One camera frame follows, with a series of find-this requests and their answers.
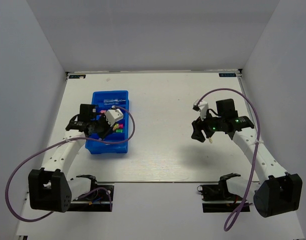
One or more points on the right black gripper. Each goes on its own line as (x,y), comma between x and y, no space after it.
(198,125)

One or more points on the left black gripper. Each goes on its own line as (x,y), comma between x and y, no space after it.
(109,129)

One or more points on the clear glue pen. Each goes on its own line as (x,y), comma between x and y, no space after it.
(114,101)

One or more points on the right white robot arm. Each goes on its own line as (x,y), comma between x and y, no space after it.
(278,191)

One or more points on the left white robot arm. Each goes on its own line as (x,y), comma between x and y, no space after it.
(49,188)

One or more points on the blue compartment tray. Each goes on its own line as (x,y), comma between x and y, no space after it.
(95,147)

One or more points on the left corner label sticker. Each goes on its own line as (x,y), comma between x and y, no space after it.
(77,76)

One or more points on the corner label sticker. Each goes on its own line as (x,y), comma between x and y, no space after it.
(77,76)
(227,75)

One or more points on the right corner label sticker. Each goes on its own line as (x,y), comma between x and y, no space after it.
(227,75)

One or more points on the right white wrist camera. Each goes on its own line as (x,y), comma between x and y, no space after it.
(202,108)

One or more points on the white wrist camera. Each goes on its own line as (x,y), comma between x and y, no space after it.
(113,115)
(202,108)

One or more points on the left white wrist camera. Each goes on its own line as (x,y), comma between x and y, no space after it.
(113,115)

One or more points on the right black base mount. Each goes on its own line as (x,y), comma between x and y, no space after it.
(215,201)

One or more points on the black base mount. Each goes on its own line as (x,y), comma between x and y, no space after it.
(215,201)
(98,201)

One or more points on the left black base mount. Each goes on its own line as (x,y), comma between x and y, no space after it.
(98,201)

